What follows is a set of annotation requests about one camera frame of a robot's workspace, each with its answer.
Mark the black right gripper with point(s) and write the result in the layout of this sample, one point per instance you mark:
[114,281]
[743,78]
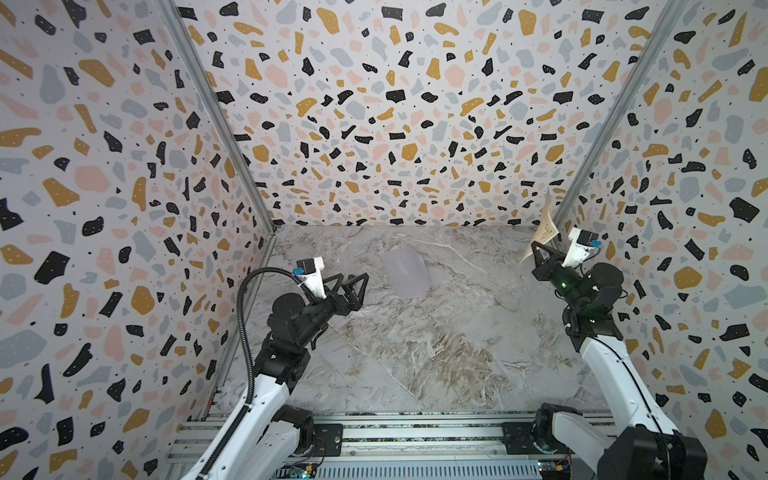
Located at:
[552,264]

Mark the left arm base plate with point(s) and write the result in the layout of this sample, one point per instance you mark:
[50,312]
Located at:
[323,440]

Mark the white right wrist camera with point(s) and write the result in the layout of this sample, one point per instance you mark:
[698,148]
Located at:
[584,244]

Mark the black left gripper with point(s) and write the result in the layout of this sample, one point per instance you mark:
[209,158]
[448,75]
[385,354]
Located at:
[351,303]

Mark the aluminium corner post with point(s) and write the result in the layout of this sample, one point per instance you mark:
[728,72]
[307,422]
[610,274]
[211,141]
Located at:
[208,34]
[670,14]

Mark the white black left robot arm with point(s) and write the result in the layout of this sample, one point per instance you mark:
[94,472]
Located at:
[264,433]

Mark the right aluminium corner post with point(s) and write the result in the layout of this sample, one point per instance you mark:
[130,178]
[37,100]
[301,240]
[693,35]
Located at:
[670,14]

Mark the left aluminium corner post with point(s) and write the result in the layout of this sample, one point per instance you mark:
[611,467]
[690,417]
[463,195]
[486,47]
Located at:
[208,34]

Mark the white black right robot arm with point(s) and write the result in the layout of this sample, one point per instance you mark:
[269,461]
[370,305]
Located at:
[648,444]

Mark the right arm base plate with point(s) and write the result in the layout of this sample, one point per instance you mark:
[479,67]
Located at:
[517,438]

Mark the lavender envelope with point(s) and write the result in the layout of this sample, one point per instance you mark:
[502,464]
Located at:
[407,272]

